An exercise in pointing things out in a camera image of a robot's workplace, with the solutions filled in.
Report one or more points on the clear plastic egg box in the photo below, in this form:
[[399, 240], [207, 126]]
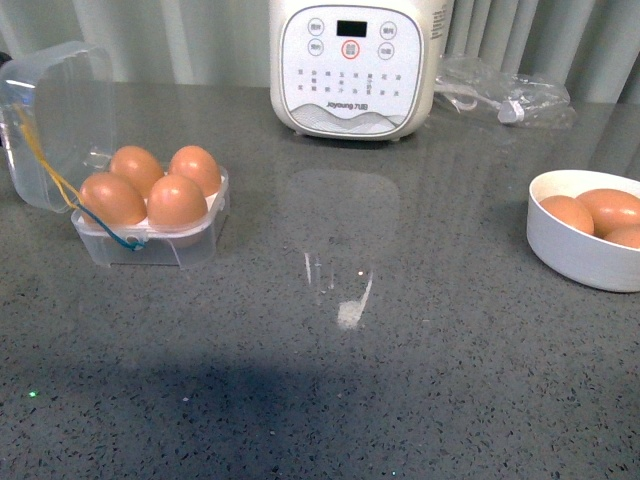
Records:
[[67, 91]]

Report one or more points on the blue rubber band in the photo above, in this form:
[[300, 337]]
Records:
[[133, 245]]

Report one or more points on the clear plastic bag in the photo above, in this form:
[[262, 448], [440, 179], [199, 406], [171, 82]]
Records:
[[471, 87]]

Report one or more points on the white round bowl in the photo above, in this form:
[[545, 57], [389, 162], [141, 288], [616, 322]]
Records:
[[576, 255]]

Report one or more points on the brown egg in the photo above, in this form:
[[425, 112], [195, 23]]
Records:
[[113, 199], [570, 211], [175, 202], [628, 236], [610, 209], [137, 165], [197, 164]]

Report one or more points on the white Joyoung cooker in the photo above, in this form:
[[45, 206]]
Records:
[[357, 70]]

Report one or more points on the yellow rubber band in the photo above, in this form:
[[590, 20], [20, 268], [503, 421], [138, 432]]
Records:
[[69, 194]]

